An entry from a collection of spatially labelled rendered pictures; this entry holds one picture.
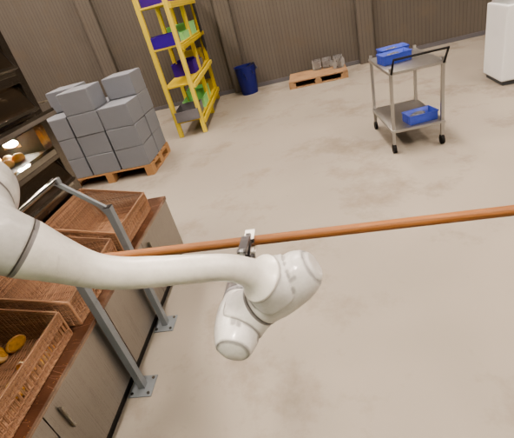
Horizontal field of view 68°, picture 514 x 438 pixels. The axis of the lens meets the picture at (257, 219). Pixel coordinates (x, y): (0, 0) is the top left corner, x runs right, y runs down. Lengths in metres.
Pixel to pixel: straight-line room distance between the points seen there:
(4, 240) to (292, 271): 0.49
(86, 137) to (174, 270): 4.94
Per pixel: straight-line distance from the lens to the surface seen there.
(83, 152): 5.71
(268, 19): 8.68
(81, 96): 5.43
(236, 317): 0.85
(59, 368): 2.02
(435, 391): 2.16
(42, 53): 10.15
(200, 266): 0.72
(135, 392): 2.52
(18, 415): 1.91
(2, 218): 0.68
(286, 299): 0.78
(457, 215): 1.19
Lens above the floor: 1.78
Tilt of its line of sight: 30 degrees down
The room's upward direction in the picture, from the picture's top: 15 degrees counter-clockwise
